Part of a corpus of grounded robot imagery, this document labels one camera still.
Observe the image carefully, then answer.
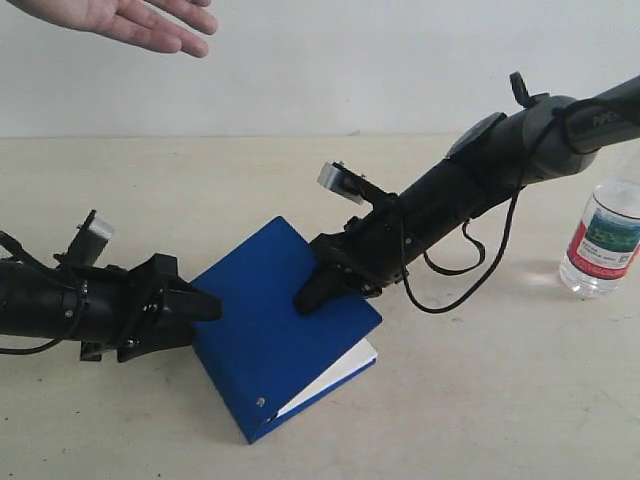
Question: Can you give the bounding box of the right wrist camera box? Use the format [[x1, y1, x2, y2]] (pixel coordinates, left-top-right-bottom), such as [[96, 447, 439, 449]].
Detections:
[[317, 162, 366, 205]]

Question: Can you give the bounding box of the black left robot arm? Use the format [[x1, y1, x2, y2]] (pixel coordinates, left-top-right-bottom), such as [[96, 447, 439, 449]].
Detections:
[[1, 254, 223, 363]]

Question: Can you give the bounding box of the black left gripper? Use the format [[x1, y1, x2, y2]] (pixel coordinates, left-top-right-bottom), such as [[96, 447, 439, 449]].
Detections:
[[79, 254, 223, 363]]

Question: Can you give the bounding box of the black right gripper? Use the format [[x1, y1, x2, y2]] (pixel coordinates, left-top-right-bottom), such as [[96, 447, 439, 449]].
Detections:
[[293, 192, 433, 315]]

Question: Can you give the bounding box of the clear plastic water bottle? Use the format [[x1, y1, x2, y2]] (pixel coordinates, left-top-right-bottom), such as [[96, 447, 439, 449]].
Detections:
[[559, 149, 639, 298]]

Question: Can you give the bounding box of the blue paper binder folder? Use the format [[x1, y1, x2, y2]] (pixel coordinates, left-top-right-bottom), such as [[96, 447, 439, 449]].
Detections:
[[192, 216, 382, 444]]

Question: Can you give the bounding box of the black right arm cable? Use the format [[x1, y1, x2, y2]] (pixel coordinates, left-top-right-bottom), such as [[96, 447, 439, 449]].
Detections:
[[394, 97, 594, 315]]

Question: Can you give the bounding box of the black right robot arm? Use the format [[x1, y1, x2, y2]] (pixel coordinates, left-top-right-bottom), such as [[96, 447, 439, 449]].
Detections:
[[293, 72, 639, 315]]

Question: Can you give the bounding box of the person's bare hand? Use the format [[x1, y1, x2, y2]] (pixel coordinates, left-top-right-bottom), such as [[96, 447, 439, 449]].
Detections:
[[11, 0, 219, 58]]

